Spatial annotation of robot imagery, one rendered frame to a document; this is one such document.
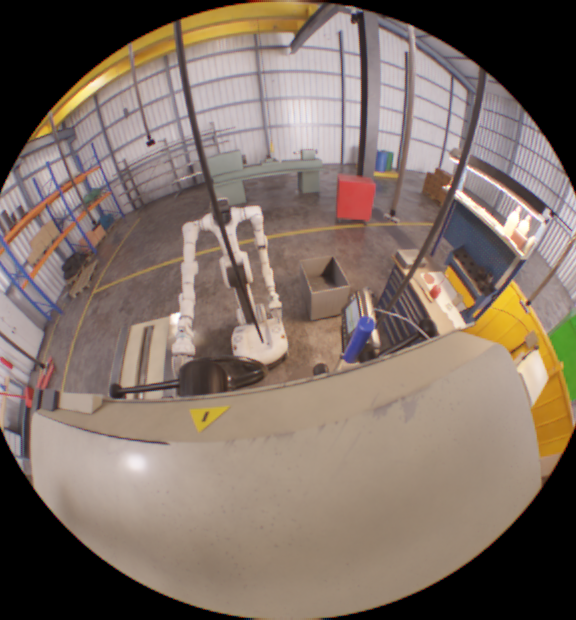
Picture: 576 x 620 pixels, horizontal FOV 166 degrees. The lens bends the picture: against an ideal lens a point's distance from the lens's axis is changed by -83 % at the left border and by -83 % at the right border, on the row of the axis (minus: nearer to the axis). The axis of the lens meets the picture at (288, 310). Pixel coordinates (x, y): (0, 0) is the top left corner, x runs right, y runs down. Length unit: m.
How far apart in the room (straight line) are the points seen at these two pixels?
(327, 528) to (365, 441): 0.08
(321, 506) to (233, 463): 0.07
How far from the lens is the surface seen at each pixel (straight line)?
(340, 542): 0.19
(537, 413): 2.79
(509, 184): 1.52
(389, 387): 0.19
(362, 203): 4.08
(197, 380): 0.27
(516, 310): 2.49
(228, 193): 5.56
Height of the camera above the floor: 2.05
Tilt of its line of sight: 54 degrees down
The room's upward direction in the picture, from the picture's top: 7 degrees counter-clockwise
